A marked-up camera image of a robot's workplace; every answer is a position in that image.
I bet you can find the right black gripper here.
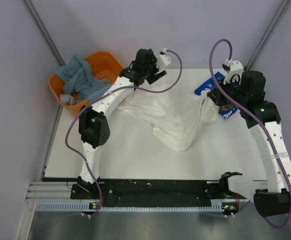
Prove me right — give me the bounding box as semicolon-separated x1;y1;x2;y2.
207;75;247;108

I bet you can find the white t shirt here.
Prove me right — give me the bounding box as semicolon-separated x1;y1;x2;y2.
117;84;219;152

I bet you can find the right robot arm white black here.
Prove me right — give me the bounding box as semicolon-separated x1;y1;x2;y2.
207;70;291;222

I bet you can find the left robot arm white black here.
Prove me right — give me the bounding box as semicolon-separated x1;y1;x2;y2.
78;49;172;199

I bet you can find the blue folded t shirt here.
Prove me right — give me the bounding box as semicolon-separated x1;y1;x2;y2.
194;71;238;120

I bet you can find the orange plastic basket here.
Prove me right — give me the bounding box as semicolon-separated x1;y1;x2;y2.
48;51;124;116

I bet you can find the teal grey t shirt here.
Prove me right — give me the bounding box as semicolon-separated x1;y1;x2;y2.
55;55;112;101

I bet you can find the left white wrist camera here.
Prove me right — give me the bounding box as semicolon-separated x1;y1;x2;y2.
156;48;172;69

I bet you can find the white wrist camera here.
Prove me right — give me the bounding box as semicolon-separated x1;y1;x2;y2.
156;48;172;69
222;59;244;85

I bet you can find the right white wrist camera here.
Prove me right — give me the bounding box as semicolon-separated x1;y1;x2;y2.
222;59;244;85

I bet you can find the grey slotted cable duct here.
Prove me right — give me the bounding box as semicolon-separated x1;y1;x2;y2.
36;201;226;213

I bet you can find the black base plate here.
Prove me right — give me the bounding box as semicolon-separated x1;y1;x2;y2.
70;178;244;208

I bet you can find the aluminium frame rail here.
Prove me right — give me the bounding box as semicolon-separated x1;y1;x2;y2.
25;182;73;201

